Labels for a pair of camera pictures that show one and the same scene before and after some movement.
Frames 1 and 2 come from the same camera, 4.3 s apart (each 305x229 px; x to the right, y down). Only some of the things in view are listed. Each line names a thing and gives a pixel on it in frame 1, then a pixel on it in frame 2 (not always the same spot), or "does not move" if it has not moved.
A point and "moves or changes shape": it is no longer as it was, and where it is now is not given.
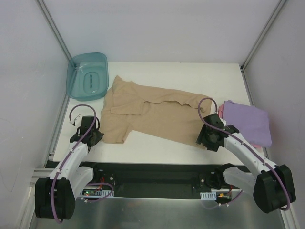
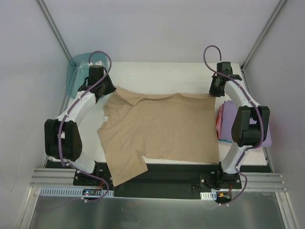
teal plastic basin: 87,78 does not move
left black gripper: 96,136 → 107,88
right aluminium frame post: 279,6 does not move
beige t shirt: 173,116 moves or changes shape
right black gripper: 203,136 → 215,88
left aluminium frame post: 54,28 does not move
